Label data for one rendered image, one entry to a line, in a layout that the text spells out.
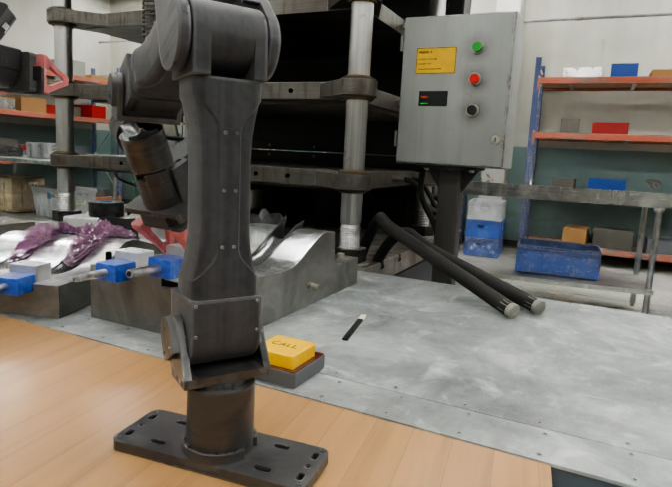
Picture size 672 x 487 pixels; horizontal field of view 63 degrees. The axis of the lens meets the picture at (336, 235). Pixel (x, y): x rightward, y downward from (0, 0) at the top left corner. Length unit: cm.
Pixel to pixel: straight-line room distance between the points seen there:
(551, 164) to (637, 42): 164
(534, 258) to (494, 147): 301
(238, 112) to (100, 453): 34
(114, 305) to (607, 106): 684
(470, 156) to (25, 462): 123
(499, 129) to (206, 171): 111
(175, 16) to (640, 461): 60
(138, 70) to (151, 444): 41
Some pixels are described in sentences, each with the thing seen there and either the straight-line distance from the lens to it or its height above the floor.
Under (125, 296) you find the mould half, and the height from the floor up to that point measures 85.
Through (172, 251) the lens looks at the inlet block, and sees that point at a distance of 85.
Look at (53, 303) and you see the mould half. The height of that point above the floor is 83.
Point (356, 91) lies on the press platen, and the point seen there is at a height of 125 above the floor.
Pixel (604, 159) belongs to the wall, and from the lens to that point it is 735.
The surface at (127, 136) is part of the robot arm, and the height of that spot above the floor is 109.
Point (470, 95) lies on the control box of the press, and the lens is 153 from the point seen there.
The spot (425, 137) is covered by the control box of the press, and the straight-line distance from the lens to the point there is 155.
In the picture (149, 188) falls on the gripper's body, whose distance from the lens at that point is 77.
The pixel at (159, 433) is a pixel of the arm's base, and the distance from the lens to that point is 59.
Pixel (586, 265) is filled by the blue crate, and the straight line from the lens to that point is 448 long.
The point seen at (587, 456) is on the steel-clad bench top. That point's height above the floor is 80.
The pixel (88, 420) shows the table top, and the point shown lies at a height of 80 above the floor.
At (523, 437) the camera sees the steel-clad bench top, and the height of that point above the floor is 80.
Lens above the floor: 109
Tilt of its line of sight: 8 degrees down
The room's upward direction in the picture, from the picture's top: 3 degrees clockwise
